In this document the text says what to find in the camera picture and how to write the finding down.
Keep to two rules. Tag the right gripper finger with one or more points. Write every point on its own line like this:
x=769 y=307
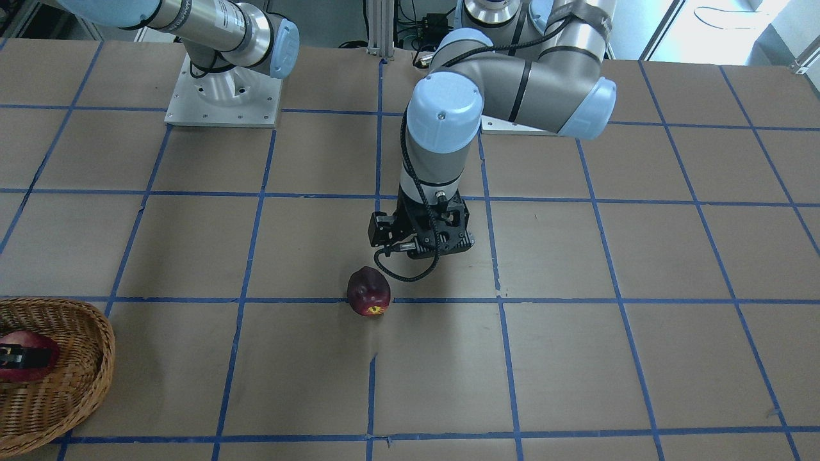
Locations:
x=19 y=357

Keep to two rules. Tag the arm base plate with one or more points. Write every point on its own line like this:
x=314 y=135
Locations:
x=236 y=98
x=492 y=125

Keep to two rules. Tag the dark red apple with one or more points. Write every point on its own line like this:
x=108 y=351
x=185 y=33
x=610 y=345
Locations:
x=368 y=292

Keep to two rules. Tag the red yellow apple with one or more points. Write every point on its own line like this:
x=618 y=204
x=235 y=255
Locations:
x=30 y=339

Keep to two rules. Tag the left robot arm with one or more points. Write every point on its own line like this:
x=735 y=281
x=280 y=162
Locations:
x=536 y=64

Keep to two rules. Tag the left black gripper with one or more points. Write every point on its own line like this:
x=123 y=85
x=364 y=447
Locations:
x=380 y=228

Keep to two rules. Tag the wicker basket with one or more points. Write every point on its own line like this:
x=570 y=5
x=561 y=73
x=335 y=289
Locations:
x=36 y=413

